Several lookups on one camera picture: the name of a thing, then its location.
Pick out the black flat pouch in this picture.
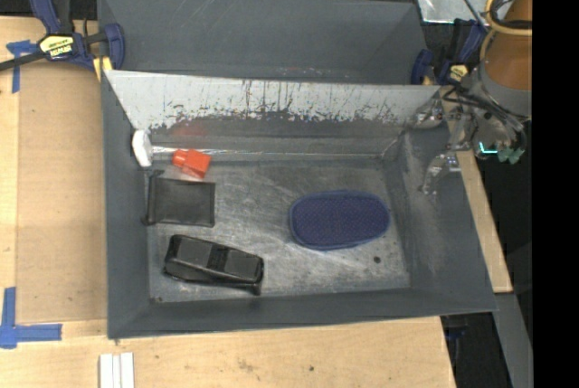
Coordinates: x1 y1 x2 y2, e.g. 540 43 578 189
141 169 217 229

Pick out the clear bottle with orange cap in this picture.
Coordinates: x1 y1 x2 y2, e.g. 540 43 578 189
161 147 214 184

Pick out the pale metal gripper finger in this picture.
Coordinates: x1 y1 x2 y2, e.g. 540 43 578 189
417 150 461 196
408 103 454 130

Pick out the white plastic piece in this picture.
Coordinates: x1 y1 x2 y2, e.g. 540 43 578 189
131 129 155 168

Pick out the blue oval pad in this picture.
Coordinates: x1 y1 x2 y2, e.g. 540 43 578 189
288 189 392 251

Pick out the black stapler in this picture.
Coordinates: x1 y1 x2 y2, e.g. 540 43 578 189
162 233 266 297

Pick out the grey metal bin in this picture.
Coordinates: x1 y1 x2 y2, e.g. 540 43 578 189
95 0 499 340

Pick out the pale wood flat board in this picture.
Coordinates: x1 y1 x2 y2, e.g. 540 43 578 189
14 58 109 326

